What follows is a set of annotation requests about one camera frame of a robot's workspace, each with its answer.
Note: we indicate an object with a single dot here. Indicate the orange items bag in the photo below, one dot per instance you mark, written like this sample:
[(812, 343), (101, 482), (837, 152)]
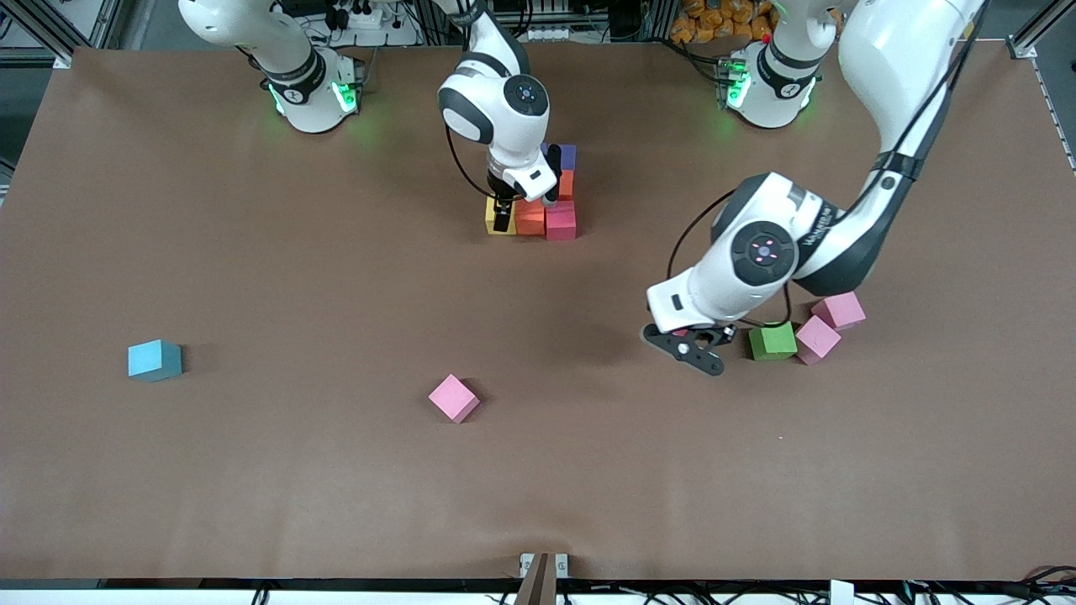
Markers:
[(714, 18)]

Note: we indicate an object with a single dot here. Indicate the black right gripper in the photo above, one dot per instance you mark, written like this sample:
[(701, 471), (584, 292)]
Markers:
[(503, 204)]

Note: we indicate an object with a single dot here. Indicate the aluminium frame profile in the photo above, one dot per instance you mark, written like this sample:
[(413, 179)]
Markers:
[(1020, 48), (52, 46)]

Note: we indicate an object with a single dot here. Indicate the metal mounting bracket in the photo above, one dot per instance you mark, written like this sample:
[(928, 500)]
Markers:
[(561, 567)]

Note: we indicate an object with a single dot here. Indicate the pink foam cube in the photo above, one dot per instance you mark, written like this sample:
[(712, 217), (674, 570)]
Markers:
[(841, 311), (454, 398), (817, 339)]

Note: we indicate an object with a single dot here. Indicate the green foam cube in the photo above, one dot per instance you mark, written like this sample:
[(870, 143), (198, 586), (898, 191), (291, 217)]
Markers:
[(772, 342)]

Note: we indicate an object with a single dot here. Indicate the brown table cover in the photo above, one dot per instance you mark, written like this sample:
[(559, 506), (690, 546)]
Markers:
[(538, 487)]

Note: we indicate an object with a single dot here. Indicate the cyan foam cube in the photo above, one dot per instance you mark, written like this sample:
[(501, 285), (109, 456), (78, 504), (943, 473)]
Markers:
[(154, 360)]

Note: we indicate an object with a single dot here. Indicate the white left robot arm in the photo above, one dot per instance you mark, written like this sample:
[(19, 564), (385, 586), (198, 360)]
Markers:
[(891, 50)]

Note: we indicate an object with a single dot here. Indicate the white tag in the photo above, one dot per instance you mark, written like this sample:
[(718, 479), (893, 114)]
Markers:
[(841, 593)]

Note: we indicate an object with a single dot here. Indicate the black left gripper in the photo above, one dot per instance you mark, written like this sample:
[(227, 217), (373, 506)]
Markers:
[(730, 332)]

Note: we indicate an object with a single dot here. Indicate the white power strip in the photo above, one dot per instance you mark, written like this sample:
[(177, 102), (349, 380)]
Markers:
[(366, 18), (555, 25)]

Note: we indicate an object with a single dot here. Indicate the yellow foam cube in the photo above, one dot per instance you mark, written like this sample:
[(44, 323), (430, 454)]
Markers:
[(489, 220)]

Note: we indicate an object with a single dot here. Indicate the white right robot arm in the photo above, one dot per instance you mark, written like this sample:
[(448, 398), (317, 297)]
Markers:
[(298, 76)]

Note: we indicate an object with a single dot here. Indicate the orange foam cube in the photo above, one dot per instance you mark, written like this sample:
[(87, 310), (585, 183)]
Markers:
[(530, 220), (567, 185)]

